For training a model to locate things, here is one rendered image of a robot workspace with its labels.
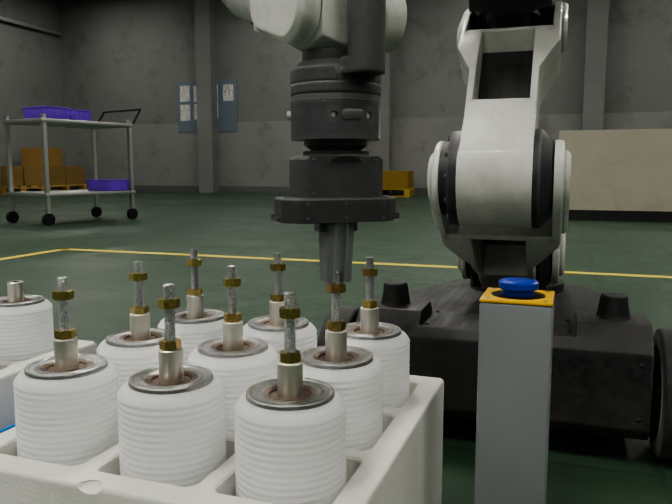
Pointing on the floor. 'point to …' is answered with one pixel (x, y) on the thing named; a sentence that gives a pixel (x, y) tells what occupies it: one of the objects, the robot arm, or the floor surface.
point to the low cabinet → (620, 174)
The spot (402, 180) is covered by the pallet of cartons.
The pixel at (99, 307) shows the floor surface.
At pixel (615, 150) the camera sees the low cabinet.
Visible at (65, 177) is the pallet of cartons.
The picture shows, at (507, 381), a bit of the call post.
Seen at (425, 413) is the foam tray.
